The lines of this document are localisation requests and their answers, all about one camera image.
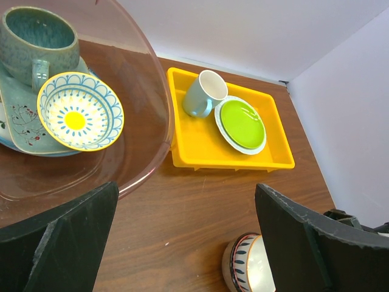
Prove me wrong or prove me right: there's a yellow plastic tray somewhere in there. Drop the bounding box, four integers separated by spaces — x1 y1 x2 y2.
167 68 295 172

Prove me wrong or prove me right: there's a teal glazed mug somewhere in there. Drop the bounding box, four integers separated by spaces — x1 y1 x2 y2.
1 6 80 93

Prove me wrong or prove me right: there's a lime green small plate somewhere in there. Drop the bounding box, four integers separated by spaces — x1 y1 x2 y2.
220 100 265 149

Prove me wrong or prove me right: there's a white scalloped plate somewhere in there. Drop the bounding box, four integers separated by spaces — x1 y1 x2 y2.
214 96 267 155

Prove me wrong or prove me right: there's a beige black rimmed bowl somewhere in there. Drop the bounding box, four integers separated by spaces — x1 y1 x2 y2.
221 232 261 291

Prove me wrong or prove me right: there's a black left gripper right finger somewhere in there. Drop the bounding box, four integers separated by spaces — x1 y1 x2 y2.
255 184 388 291

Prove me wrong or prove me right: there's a light blue ceramic mug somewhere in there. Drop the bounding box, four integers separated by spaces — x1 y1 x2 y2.
182 69 229 118

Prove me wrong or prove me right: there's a yellow rimmed bowl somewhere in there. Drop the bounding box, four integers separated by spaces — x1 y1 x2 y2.
36 72 125 152

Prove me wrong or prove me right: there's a transparent pink plastic bin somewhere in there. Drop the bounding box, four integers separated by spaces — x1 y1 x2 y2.
0 0 174 201

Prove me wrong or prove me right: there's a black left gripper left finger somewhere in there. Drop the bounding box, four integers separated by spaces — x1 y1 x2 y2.
1 182 119 291

